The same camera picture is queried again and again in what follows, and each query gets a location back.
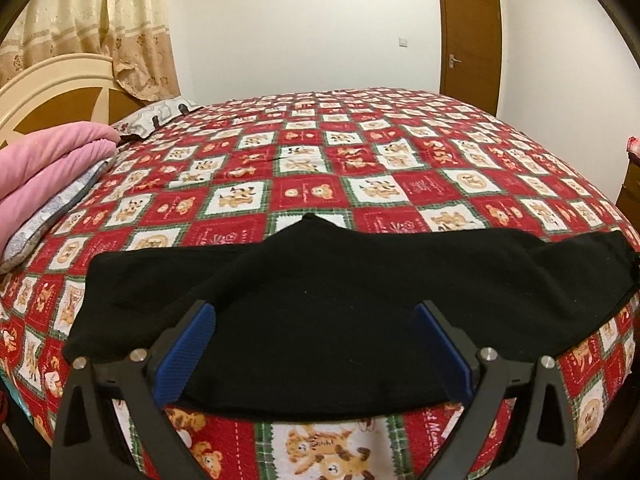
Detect black pants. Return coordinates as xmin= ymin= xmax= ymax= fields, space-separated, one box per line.
xmin=63 ymin=214 xmax=639 ymax=422

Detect grey patterned pillow under blanket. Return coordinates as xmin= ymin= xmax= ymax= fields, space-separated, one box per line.
xmin=1 ymin=157 xmax=115 ymax=274

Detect brown wooden furniture at right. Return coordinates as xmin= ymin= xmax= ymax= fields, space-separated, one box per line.
xmin=616 ymin=136 xmax=640 ymax=230

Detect pink folded blanket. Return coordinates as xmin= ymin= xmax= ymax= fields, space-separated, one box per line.
xmin=1 ymin=122 xmax=120 ymax=246

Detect red patchwork bear bedspread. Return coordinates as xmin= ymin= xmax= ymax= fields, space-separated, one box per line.
xmin=1 ymin=89 xmax=639 ymax=479

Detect grey patterned far pillow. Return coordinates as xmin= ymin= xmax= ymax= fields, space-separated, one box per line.
xmin=112 ymin=96 xmax=201 ymax=139

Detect cream wooden headboard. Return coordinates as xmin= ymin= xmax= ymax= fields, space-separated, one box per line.
xmin=0 ymin=53 xmax=145 ymax=148

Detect brown wooden door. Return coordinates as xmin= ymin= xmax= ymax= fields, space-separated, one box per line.
xmin=439 ymin=0 xmax=502 ymax=115

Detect beige patterned curtain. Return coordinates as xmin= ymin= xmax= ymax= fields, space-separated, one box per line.
xmin=1 ymin=0 xmax=180 ymax=102

